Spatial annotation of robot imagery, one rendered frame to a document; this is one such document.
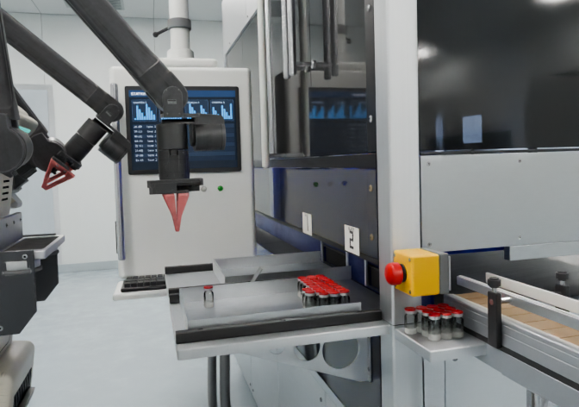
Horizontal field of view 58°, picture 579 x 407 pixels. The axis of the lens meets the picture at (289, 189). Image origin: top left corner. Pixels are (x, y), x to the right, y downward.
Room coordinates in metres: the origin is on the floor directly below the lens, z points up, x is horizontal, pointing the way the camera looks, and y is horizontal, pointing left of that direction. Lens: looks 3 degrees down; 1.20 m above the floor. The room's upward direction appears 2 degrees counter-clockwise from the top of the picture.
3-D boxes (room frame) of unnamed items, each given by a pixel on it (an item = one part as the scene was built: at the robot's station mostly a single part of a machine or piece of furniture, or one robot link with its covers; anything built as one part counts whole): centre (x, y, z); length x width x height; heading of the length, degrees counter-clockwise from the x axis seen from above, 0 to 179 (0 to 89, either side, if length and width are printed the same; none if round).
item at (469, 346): (0.92, -0.27, 0.87); 0.14 x 0.13 x 0.02; 105
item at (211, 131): (1.00, 0.18, 1.28); 0.11 x 0.09 x 0.12; 108
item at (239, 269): (1.46, 0.04, 0.90); 0.34 x 0.26 x 0.04; 105
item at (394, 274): (0.91, -0.19, 0.99); 0.04 x 0.04 x 0.04; 15
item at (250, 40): (2.20, 0.13, 1.50); 0.49 x 0.01 x 0.59; 15
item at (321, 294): (1.13, -0.04, 0.90); 0.18 x 0.02 x 0.05; 15
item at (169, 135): (0.99, 0.21, 1.25); 0.07 x 0.06 x 0.07; 108
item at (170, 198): (0.99, 0.21, 1.12); 0.07 x 0.07 x 0.09; 15
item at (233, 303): (1.10, 0.06, 0.90); 0.34 x 0.26 x 0.04; 105
